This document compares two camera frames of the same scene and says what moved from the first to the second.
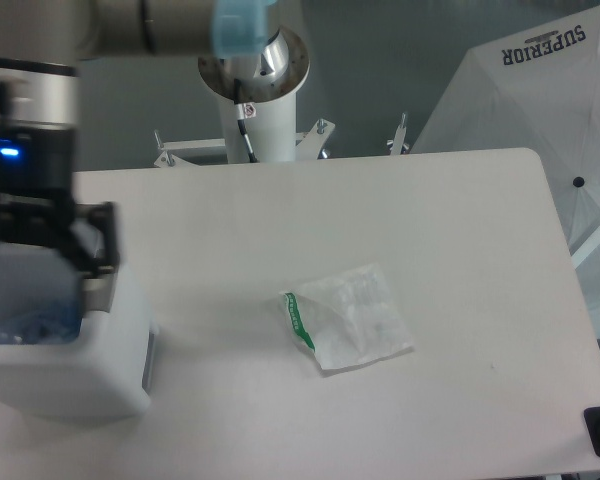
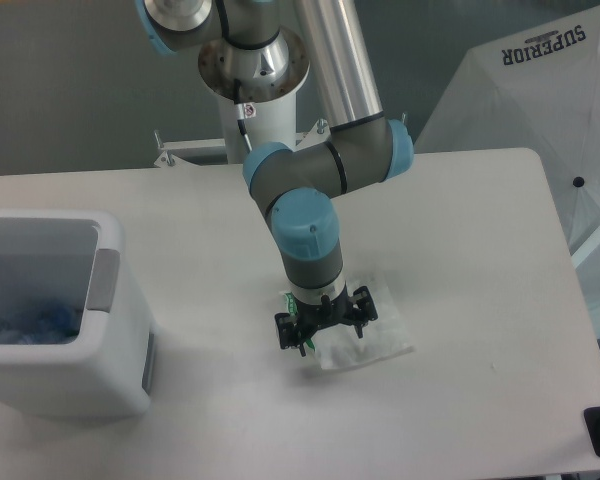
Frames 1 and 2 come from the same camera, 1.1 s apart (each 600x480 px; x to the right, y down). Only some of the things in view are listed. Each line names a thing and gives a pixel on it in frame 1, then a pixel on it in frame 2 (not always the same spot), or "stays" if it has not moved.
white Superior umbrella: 553,89 stays
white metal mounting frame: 307,143 stays
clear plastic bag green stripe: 349,318 stays
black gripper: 28,181 -> 359,306
